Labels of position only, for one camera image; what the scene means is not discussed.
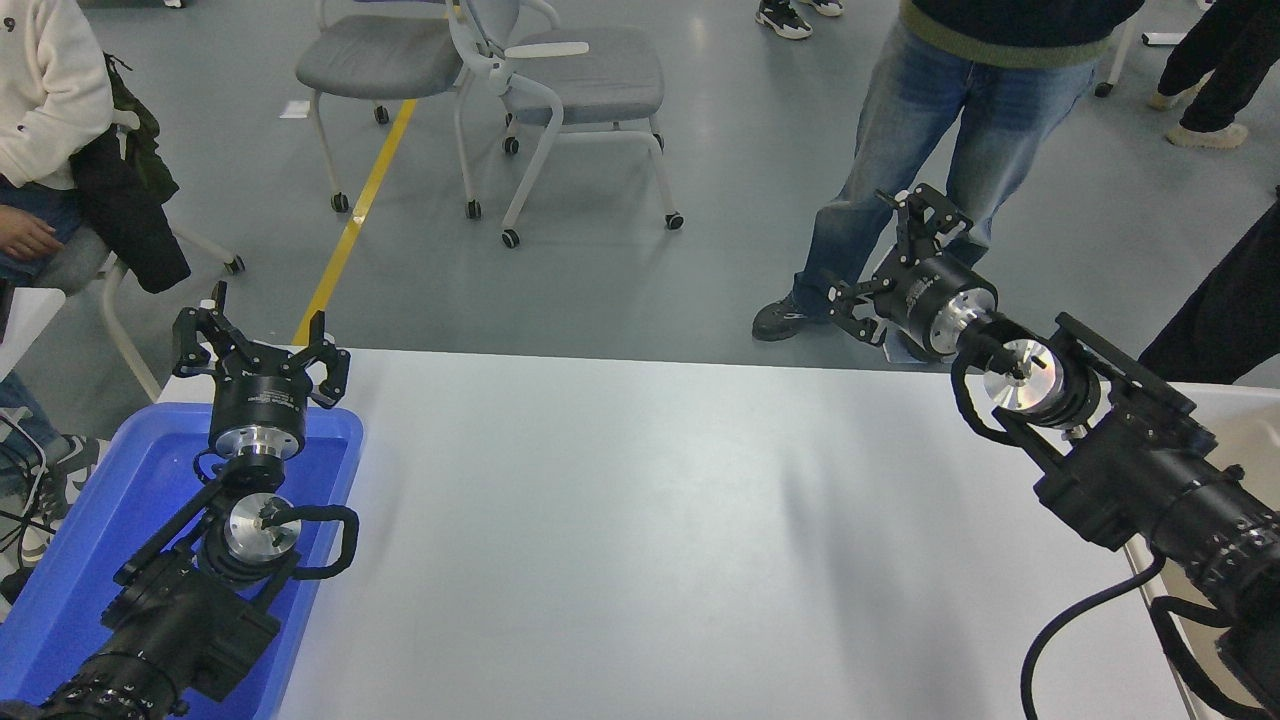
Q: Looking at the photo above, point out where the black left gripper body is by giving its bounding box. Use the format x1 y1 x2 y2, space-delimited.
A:
209 362 311 435

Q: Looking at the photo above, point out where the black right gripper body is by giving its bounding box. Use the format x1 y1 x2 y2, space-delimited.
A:
878 255 993 355

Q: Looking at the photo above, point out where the person's hand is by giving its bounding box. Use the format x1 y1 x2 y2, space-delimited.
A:
0 205 62 261

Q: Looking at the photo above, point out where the white wheeled chair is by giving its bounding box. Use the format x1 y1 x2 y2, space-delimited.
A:
28 108 246 403

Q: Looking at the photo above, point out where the person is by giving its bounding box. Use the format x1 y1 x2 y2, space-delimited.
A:
755 0 846 41
750 0 1146 346
1138 185 1280 386
1148 0 1280 152
0 0 116 566

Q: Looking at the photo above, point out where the black jacket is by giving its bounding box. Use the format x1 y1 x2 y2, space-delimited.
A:
70 125 191 294

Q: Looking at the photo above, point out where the white side table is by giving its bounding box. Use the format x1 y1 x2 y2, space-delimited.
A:
0 288 66 381

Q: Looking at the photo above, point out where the blue plastic tray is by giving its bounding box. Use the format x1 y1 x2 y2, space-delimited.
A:
0 402 364 720

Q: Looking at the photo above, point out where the dark green garment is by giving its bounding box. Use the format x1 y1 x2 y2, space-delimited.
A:
105 55 179 201

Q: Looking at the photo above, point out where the white wheeled stand leg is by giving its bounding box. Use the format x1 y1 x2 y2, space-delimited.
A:
1093 20 1193 99

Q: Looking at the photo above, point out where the grey office chair with armrest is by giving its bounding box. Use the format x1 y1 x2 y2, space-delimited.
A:
447 0 686 250

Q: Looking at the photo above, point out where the large pale bin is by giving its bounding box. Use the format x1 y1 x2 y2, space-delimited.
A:
1125 383 1280 720

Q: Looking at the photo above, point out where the black cable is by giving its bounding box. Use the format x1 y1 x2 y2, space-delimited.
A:
0 410 49 563

